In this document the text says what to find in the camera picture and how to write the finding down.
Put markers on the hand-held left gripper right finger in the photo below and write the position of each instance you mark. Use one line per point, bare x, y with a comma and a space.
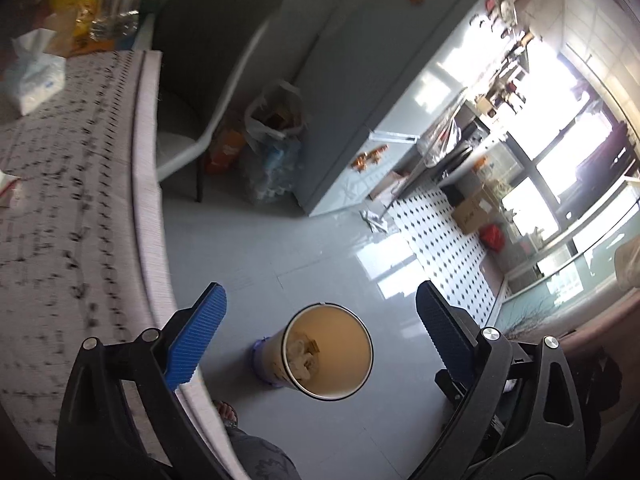
445, 330

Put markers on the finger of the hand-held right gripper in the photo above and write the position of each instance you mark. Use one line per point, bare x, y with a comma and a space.
447, 385

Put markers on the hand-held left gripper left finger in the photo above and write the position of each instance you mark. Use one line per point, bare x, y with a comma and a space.
195, 335

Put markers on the round trash can yellow inside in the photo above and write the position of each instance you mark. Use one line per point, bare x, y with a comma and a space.
340, 355

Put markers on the white tissue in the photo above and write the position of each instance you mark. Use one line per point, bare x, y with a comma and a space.
300, 360

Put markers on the small brown box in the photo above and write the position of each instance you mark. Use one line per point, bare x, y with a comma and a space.
313, 346

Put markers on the black slipper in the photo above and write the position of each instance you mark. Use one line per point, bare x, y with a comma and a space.
227, 412

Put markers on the dry branches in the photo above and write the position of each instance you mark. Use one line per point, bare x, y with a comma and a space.
530, 320

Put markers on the red bag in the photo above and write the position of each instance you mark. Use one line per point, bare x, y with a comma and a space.
492, 236

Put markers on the brown cardboard box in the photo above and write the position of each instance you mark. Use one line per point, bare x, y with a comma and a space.
475, 212

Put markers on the white flat mop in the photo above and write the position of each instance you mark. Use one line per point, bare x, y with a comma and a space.
372, 220

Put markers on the glass sliding door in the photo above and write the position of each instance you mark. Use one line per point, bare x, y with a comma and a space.
565, 265

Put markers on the person's leg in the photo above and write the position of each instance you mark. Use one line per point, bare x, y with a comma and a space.
265, 460

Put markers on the pink paper bag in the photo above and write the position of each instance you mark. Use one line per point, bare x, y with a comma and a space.
387, 185

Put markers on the patterned tablecloth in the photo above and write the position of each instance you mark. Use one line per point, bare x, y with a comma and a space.
65, 210

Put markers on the dark washing machine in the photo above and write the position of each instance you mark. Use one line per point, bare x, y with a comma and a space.
460, 150

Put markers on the pack of water bottles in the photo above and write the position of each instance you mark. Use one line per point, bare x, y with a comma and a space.
270, 170

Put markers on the orange fridge magnet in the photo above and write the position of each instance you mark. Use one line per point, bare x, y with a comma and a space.
382, 149
359, 162
372, 157

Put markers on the orange cardboard box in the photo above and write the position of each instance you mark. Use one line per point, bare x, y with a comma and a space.
227, 145

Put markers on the white plastic bag with cardboard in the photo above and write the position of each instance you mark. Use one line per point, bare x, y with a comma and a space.
257, 125

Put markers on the red white wrapper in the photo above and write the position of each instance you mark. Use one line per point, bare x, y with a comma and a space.
7, 187

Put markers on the pale grey refrigerator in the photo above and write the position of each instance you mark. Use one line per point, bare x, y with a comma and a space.
400, 60

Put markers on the white tissue pack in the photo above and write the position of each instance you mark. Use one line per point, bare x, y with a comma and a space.
35, 72

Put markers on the grey padded chair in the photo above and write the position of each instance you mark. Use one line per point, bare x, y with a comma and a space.
210, 25

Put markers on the cluster of fridge magnets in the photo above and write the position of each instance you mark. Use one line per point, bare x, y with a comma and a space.
502, 7

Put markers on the yellow package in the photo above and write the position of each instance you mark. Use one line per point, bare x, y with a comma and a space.
75, 0

